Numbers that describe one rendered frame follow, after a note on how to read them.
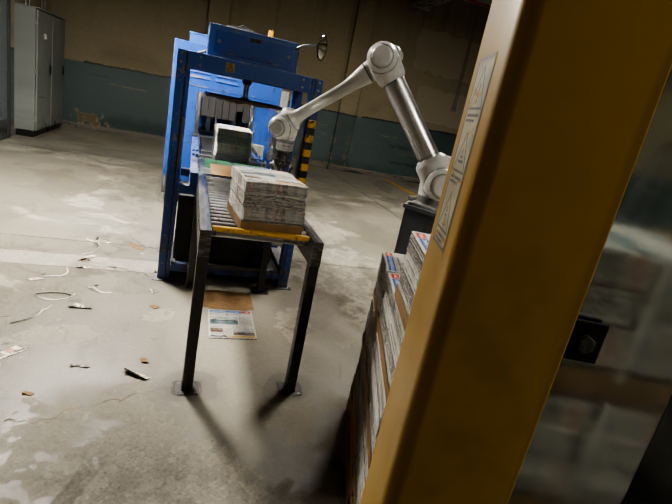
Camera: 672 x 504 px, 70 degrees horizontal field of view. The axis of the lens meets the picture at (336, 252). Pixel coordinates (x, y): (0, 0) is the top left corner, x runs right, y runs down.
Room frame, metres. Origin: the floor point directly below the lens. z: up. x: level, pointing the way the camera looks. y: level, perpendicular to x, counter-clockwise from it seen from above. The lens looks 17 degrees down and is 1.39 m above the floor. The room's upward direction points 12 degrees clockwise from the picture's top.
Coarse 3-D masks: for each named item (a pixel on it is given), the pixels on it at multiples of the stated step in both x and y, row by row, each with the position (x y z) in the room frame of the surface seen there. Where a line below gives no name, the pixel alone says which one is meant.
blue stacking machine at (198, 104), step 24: (192, 48) 5.33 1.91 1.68; (192, 72) 5.34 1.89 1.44; (192, 96) 5.35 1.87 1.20; (240, 96) 5.51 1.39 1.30; (264, 96) 5.60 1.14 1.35; (288, 96) 5.69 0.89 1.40; (168, 120) 5.28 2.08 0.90; (192, 120) 5.36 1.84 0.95; (240, 120) 6.69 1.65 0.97; (264, 120) 5.61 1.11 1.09; (168, 144) 5.28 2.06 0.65; (264, 144) 5.63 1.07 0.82
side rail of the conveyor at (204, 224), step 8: (200, 176) 3.06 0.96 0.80; (200, 184) 2.81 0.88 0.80; (200, 192) 2.60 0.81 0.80; (200, 200) 2.42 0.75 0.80; (208, 200) 2.45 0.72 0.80; (200, 208) 2.26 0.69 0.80; (208, 208) 2.29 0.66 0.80; (200, 216) 2.12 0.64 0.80; (208, 216) 2.14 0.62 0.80; (200, 224) 1.99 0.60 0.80; (208, 224) 2.01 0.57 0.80; (200, 232) 1.92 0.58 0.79; (208, 232) 1.93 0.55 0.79; (200, 240) 1.92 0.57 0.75; (208, 240) 1.93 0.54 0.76; (200, 248) 1.92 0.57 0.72; (208, 248) 1.93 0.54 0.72; (208, 256) 1.93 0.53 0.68
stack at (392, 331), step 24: (384, 264) 1.90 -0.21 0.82; (384, 288) 1.79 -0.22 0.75; (384, 312) 1.65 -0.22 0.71; (384, 336) 1.52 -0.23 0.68; (360, 360) 2.01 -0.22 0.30; (360, 384) 1.84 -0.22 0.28; (360, 408) 1.67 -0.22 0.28; (384, 408) 1.22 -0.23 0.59; (360, 432) 1.54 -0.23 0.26; (360, 456) 1.39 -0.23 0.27; (360, 480) 1.29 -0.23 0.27
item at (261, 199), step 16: (240, 176) 2.12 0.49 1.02; (256, 176) 2.14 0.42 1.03; (240, 192) 2.09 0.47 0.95; (256, 192) 2.03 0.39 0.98; (272, 192) 2.05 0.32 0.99; (288, 192) 2.08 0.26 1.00; (304, 192) 2.11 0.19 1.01; (240, 208) 2.06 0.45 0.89; (256, 208) 2.02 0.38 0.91; (272, 208) 2.05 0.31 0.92; (288, 208) 2.08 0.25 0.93; (304, 208) 2.11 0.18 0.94; (288, 224) 2.09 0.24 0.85
